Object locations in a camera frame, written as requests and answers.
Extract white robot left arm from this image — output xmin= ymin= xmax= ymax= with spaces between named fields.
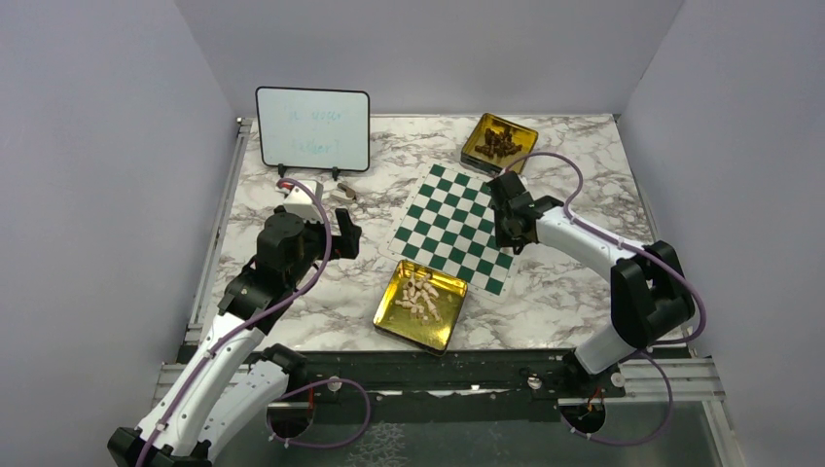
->
xmin=107 ymin=206 xmax=362 ymax=466

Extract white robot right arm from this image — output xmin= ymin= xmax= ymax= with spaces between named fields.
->
xmin=486 ymin=171 xmax=696 ymax=396

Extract gold tin dark pieces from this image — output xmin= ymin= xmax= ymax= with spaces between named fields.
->
xmin=460 ymin=113 xmax=539 ymax=176

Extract pile of dark chess pieces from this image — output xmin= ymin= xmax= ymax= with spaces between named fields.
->
xmin=475 ymin=126 xmax=522 ymax=159

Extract green white chess board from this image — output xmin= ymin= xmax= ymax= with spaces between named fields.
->
xmin=380 ymin=163 xmax=519 ymax=304

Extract gold tin white pieces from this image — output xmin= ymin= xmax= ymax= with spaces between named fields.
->
xmin=373 ymin=259 xmax=468 ymax=356

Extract small tan clip object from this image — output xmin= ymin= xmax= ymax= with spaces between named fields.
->
xmin=331 ymin=183 xmax=357 ymax=203

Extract small whiteboard on stand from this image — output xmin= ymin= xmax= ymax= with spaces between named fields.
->
xmin=255 ymin=87 xmax=371 ymax=175

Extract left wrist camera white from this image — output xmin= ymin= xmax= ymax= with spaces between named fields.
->
xmin=280 ymin=180 xmax=323 ymax=224

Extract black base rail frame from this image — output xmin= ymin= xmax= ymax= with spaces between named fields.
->
xmin=158 ymin=347 xmax=717 ymax=427

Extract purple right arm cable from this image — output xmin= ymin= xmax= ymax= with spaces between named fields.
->
xmin=502 ymin=151 xmax=709 ymax=448

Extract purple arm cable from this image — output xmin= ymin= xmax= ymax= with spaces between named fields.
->
xmin=133 ymin=177 xmax=334 ymax=467
xmin=502 ymin=151 xmax=709 ymax=448

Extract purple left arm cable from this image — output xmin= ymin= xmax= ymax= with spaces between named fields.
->
xmin=133 ymin=177 xmax=334 ymax=467

